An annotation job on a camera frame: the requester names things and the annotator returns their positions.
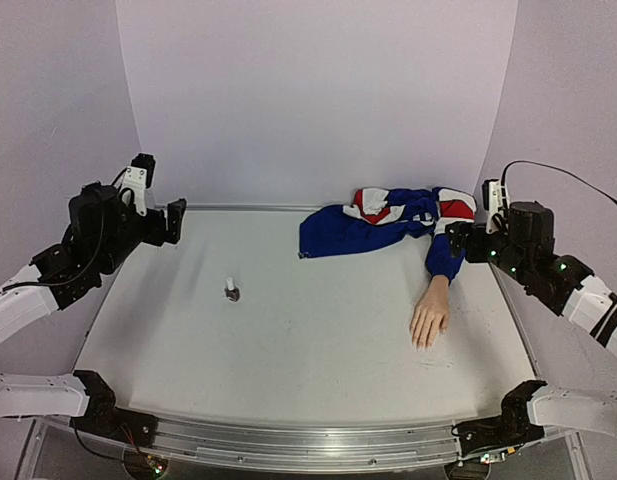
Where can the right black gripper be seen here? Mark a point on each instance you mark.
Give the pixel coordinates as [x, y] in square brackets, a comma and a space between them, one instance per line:
[469, 242]

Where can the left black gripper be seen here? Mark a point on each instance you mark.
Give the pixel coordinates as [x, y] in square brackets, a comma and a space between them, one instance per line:
[159, 235]

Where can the dark red nail polish bottle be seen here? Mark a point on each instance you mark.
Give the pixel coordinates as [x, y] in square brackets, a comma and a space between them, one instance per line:
[232, 294]

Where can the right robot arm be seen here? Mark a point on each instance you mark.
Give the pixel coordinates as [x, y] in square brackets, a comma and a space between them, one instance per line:
[570, 289]

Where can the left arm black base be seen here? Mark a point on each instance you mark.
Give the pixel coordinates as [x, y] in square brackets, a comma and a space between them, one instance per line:
[105, 419]

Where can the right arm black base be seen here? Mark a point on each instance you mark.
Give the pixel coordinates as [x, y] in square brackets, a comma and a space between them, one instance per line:
[511, 428]

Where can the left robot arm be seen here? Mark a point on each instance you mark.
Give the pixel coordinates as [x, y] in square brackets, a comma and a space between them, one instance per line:
[53, 280]

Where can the mannequin hand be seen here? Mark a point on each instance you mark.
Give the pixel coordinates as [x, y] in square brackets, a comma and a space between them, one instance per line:
[431, 313]

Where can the blue red white jacket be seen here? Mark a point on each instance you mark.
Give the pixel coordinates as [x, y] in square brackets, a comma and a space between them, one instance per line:
[377, 218]

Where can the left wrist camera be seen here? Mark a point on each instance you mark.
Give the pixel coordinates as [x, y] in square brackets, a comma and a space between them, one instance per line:
[135, 190]

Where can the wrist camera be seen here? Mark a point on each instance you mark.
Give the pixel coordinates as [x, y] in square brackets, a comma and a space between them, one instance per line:
[495, 201]
[135, 190]

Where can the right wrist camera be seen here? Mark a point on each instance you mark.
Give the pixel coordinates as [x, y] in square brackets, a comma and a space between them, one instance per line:
[495, 201]

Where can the aluminium front rail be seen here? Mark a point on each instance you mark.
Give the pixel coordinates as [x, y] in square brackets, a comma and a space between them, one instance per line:
[309, 449]

